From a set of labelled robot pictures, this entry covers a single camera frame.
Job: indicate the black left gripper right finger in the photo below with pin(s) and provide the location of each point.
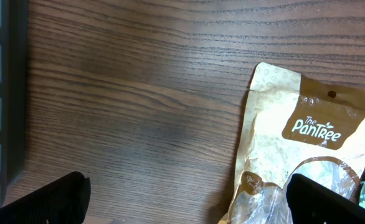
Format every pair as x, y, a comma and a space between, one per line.
312, 203

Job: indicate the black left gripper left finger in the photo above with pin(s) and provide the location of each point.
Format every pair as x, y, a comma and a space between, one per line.
63, 201

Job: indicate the brown Pantree bag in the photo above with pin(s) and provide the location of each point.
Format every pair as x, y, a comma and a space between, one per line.
295, 125

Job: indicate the grey plastic mesh basket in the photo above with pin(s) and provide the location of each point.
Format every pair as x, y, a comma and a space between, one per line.
13, 72

